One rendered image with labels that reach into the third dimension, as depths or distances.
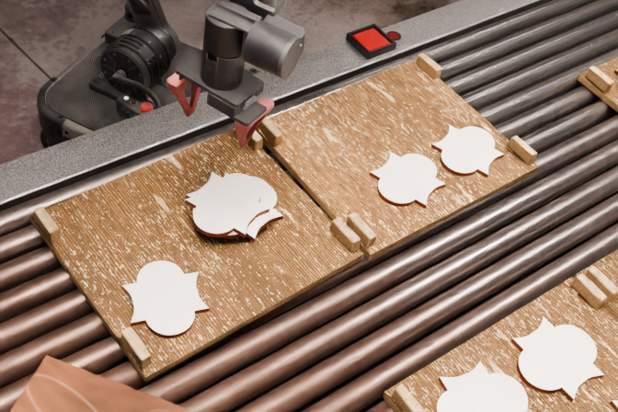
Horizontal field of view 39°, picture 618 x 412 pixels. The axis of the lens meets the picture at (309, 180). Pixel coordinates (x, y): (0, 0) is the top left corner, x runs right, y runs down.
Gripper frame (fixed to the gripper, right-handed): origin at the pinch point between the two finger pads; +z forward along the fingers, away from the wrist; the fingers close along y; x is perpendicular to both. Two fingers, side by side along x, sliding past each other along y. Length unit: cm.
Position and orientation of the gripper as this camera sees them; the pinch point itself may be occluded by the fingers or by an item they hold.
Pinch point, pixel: (217, 125)
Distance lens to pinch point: 127.5
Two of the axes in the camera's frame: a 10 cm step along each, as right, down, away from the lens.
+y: -8.2, -4.8, 3.0
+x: -5.5, 5.4, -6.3
